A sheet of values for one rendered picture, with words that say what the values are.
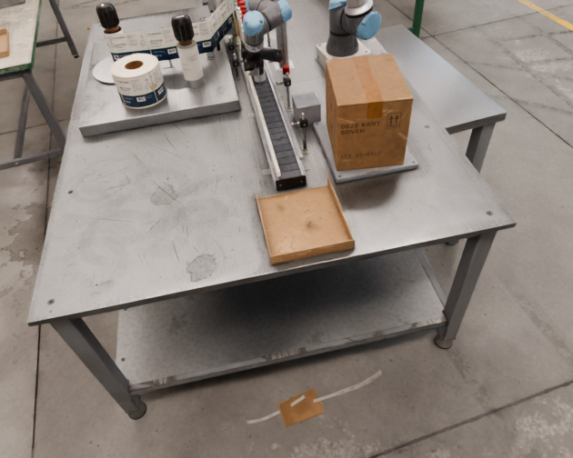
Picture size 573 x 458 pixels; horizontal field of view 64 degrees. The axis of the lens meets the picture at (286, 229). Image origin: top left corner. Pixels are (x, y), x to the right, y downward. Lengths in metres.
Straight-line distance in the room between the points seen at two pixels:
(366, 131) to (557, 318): 1.37
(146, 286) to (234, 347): 0.64
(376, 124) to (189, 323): 1.14
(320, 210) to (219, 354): 0.77
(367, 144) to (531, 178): 1.70
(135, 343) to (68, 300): 0.64
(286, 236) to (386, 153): 0.47
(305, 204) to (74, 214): 0.81
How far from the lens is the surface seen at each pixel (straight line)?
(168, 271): 1.46
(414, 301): 2.08
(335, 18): 2.19
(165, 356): 2.02
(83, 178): 1.92
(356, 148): 1.61
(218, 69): 2.29
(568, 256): 2.77
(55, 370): 2.47
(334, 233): 1.47
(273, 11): 1.85
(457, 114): 2.04
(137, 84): 2.06
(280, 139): 1.78
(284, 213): 1.54
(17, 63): 3.04
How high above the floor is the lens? 1.93
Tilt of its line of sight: 47 degrees down
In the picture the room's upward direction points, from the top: 6 degrees counter-clockwise
